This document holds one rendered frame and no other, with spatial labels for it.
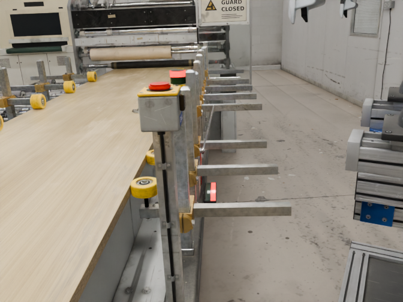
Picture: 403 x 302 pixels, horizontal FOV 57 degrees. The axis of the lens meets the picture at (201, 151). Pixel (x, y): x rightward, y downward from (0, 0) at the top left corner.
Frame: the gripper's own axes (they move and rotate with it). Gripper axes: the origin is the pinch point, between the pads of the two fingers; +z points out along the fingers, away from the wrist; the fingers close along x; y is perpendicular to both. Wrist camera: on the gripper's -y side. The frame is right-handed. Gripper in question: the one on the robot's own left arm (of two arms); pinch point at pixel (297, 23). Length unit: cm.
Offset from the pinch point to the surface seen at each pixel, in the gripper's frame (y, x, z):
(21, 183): -72, -32, 42
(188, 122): -34.2, 3.6, 29.1
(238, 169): -21, 14, 47
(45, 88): -186, 79, 38
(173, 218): -13, -43, 35
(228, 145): -34, 36, 47
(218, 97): -58, 80, 37
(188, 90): -33.9, 3.8, 18.8
